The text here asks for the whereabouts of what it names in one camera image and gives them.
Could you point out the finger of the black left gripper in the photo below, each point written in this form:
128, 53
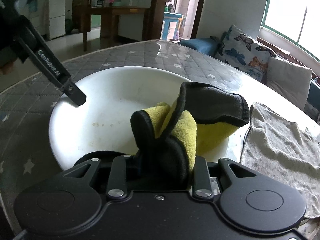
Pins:
50, 64

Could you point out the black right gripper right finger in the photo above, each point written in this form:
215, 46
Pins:
246, 198

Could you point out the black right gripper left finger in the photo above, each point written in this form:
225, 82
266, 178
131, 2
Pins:
87, 199

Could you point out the white ceramic bowl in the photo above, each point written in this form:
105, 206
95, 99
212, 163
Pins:
102, 123

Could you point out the yellow black microfibre cloth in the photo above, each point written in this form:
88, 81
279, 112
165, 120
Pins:
169, 137

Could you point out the person's left hand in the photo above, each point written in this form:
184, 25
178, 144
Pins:
4, 70

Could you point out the white refrigerator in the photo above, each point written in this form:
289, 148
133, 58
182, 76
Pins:
56, 22

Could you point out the grey quilted star table mat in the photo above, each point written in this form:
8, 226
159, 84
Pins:
26, 157

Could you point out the grey towel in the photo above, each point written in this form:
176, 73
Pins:
279, 149

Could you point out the dark wooden table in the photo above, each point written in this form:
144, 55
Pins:
110, 21

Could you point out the plain beige cushion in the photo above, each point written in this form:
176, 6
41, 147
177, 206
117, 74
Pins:
290, 80

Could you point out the blue white small cabinet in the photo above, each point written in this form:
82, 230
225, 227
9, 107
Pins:
171, 25

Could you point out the butterfly print cushion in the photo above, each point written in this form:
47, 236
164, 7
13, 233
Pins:
244, 53

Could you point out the blue sofa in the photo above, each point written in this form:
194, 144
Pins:
206, 46

